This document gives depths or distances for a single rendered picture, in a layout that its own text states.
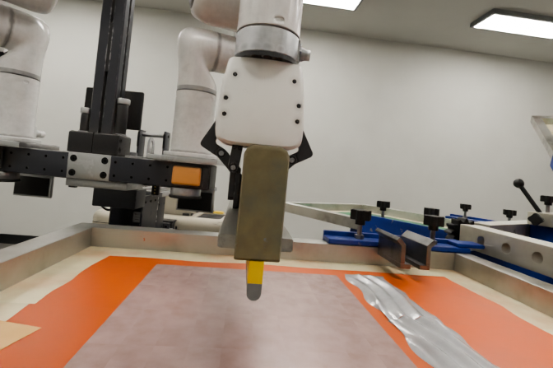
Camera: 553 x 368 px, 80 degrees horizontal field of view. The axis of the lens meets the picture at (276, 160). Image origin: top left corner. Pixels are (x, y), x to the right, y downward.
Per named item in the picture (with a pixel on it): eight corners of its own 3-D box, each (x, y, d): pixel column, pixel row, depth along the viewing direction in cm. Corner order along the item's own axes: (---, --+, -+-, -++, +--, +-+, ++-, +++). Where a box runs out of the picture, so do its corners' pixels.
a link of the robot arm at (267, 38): (304, 54, 44) (302, 76, 44) (237, 45, 43) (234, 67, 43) (317, 31, 36) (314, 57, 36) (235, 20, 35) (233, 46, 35)
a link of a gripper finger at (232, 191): (244, 151, 41) (239, 205, 40) (218, 148, 40) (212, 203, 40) (244, 150, 37) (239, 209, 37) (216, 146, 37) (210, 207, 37)
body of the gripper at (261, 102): (303, 68, 44) (295, 153, 43) (225, 58, 43) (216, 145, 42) (315, 48, 36) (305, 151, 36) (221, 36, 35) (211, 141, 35)
